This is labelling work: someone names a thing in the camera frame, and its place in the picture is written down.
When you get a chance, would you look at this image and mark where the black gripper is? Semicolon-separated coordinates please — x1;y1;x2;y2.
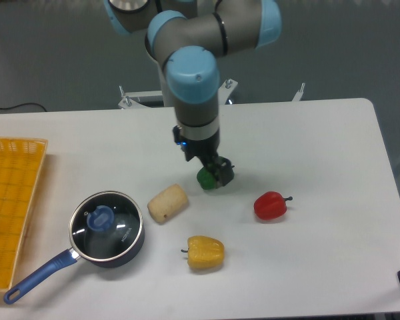
172;125;234;187

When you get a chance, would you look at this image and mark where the glass pot lid blue knob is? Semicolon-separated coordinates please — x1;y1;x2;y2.
69;191;145;268

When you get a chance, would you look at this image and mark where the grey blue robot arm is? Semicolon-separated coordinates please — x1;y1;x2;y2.
104;1;282;190

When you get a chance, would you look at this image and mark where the green bell pepper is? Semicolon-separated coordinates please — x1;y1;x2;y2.
196;163;235;190

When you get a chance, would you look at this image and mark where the beige bread roll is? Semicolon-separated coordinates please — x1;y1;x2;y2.
147;184;189;224

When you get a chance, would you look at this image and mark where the red bell pepper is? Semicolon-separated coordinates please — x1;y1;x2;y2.
253;191;293;221

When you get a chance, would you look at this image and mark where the yellow bell pepper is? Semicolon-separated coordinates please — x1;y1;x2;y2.
181;235;225;270

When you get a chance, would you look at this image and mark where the dark blue saucepan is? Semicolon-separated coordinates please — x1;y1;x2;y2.
3;191;145;305

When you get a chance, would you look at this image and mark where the yellow woven basket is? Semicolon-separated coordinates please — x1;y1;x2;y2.
0;137;48;304

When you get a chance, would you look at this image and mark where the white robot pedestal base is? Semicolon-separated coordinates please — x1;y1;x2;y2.
118;43;306;110

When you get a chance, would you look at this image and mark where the black floor cable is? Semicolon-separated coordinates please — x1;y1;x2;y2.
0;103;48;112

